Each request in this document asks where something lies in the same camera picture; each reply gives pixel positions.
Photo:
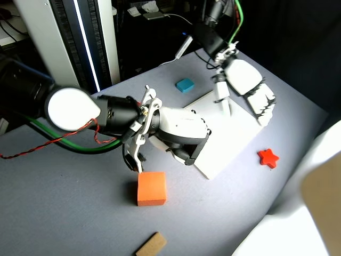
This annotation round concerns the blue block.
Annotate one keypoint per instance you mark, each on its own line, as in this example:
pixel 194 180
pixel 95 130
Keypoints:
pixel 185 84

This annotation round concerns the tan cardboard panel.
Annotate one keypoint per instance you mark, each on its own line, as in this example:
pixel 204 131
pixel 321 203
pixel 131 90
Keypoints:
pixel 325 192

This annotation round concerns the orange cube block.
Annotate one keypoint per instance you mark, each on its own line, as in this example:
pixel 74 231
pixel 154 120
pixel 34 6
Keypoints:
pixel 152 186

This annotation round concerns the white usb hub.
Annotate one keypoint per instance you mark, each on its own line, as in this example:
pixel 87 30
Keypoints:
pixel 183 47

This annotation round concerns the red star block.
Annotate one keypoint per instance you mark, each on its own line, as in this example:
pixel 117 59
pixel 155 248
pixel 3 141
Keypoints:
pixel 267 158

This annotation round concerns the tan wooden block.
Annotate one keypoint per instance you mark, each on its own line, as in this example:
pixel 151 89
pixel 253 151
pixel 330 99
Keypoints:
pixel 152 244

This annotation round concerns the wooden cutting board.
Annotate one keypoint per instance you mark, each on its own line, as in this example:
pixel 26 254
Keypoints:
pixel 226 162

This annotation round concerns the silver flat device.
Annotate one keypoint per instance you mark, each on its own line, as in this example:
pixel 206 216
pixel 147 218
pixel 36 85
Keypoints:
pixel 153 15

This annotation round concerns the silver black cabinet column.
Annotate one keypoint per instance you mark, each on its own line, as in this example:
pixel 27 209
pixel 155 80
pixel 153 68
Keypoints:
pixel 48 40

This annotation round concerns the white paper sheet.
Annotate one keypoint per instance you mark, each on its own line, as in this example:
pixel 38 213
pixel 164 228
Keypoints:
pixel 234 133

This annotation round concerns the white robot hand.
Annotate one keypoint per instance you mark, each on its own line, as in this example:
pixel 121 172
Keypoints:
pixel 243 74
pixel 181 125

